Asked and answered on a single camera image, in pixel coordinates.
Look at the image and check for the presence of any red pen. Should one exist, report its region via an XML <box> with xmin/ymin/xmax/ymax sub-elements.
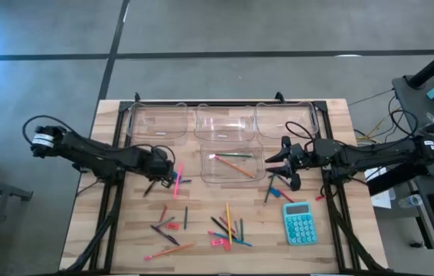
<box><xmin>173</xmin><ymin>161</ymin><xmax>184</xmax><ymax>200</ymax></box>

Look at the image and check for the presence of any white paper sheet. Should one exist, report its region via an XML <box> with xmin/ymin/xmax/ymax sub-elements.
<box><xmin>364</xmin><ymin>166</ymin><xmax>393</xmax><ymax>210</ymax></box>

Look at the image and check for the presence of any clear water bottle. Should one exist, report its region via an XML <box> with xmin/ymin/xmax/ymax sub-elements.
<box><xmin>397</xmin><ymin>194</ymin><xmax>423</xmax><ymax>209</ymax></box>

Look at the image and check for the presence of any red crayon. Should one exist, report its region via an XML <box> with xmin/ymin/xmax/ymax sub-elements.
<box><xmin>278</xmin><ymin>189</ymin><xmax>296</xmax><ymax>204</ymax></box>
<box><xmin>219</xmin><ymin>215</ymin><xmax>238</xmax><ymax>235</ymax></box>

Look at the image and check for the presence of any orange pencil pink eraser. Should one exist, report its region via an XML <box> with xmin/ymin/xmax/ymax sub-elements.
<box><xmin>209</xmin><ymin>153</ymin><xmax>257</xmax><ymax>179</ymax></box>
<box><xmin>143</xmin><ymin>241</ymin><xmax>196</xmax><ymax>262</ymax></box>

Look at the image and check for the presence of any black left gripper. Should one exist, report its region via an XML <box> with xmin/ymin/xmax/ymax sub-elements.
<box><xmin>143</xmin><ymin>146</ymin><xmax>176</xmax><ymax>189</ymax></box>

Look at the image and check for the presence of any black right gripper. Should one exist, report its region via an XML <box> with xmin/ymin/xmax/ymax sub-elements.
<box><xmin>265</xmin><ymin>136</ymin><xmax>318</xmax><ymax>192</ymax></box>

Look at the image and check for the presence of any clear plastic bin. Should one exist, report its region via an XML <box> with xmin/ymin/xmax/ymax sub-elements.
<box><xmin>127</xmin><ymin>101</ymin><xmax>189</xmax><ymax>147</ymax></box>
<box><xmin>193</xmin><ymin>102</ymin><xmax>257</xmax><ymax>143</ymax></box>
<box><xmin>255</xmin><ymin>101</ymin><xmax>321</xmax><ymax>140</ymax></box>
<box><xmin>199</xmin><ymin>140</ymin><xmax>267</xmax><ymax>184</ymax></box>

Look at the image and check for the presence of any yellow pencil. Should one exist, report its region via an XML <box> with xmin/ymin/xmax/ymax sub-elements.
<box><xmin>225</xmin><ymin>202</ymin><xmax>234</xmax><ymax>246</ymax></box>

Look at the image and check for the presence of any black pen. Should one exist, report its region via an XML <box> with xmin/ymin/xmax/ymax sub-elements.
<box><xmin>143</xmin><ymin>179</ymin><xmax>157</xmax><ymax>198</ymax></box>

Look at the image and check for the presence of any purple pen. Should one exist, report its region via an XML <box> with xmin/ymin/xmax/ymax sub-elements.
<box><xmin>150</xmin><ymin>224</ymin><xmax>181</xmax><ymax>247</ymax></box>

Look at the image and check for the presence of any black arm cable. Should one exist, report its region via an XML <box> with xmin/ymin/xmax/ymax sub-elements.
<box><xmin>21</xmin><ymin>114</ymin><xmax>176</xmax><ymax>162</ymax></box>
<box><xmin>284</xmin><ymin>121</ymin><xmax>317</xmax><ymax>153</ymax></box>

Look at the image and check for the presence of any dark grey desk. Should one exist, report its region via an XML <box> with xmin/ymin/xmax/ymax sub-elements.
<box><xmin>366</xmin><ymin>74</ymin><xmax>434</xmax><ymax>275</ymax></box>

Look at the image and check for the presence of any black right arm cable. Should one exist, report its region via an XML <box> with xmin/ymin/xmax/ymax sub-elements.
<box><xmin>284</xmin><ymin>121</ymin><xmax>317</xmax><ymax>153</ymax></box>

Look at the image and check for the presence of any teal calculator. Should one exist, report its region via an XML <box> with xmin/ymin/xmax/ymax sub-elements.
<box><xmin>281</xmin><ymin>202</ymin><xmax>318</xmax><ymax>246</ymax></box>

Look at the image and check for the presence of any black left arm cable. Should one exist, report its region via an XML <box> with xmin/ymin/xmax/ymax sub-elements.
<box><xmin>21</xmin><ymin>114</ymin><xmax>176</xmax><ymax>162</ymax></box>

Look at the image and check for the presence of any black aluminium frame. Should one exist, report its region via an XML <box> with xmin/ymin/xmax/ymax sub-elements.
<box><xmin>63</xmin><ymin>91</ymin><xmax>385</xmax><ymax>275</ymax></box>

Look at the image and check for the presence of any green pencil pink eraser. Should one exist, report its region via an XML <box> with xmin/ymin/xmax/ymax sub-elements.
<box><xmin>263</xmin><ymin>174</ymin><xmax>276</xmax><ymax>206</ymax></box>

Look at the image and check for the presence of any blue pencil pink eraser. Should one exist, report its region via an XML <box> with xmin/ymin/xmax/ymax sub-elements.
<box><xmin>207</xmin><ymin>229</ymin><xmax>254</xmax><ymax>248</ymax></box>

